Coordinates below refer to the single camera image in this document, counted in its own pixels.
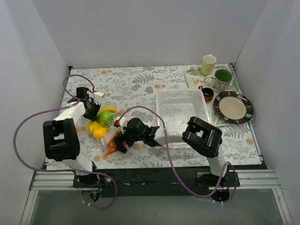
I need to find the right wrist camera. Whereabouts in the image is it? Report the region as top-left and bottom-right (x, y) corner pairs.
(113, 116), (128, 130)

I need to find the floral table mat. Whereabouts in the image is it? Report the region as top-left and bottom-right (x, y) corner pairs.
(45, 64), (263, 171)

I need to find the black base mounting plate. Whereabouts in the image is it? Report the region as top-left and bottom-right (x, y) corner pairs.
(72, 165), (241, 199)

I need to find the dark rimmed ceramic plate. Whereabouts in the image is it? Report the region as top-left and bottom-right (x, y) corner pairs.
(213, 91), (254, 124)

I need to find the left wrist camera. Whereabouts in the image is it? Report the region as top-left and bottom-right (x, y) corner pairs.
(93, 91), (105, 105)

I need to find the yellow fake lemon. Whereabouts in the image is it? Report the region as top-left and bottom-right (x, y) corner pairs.
(93, 127), (108, 139)
(86, 121), (102, 135)

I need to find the small red black bowl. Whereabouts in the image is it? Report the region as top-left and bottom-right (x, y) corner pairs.
(198, 85), (214, 103)

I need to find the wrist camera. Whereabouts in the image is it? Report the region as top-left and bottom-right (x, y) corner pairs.
(113, 116), (128, 130)
(93, 91), (105, 105)

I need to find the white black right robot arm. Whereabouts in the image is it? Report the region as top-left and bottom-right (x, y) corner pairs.
(113, 116), (229, 186)

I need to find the grey aluminium frame rail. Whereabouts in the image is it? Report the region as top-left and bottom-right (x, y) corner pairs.
(20, 63), (293, 225)

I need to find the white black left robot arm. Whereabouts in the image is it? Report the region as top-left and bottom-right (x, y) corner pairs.
(43, 87), (105, 188)

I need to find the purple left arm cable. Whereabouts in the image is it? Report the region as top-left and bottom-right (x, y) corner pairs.
(13, 74), (117, 210)

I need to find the yellow fake bell pepper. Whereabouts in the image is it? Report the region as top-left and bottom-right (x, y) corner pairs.
(98, 105), (118, 114)

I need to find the clear zip top bag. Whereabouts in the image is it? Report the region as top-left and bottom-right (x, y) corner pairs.
(86, 105), (128, 157)

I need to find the floral rectangular tray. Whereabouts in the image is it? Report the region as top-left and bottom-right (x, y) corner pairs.
(184, 63), (241, 94)

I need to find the floral mug green inside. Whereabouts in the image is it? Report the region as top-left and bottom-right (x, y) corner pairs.
(204, 69), (233, 93)

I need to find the pale green mug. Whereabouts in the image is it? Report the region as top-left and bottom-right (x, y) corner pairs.
(201, 54), (217, 76)

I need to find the white plastic basket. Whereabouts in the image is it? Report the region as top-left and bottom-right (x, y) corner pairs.
(155, 88), (211, 150)

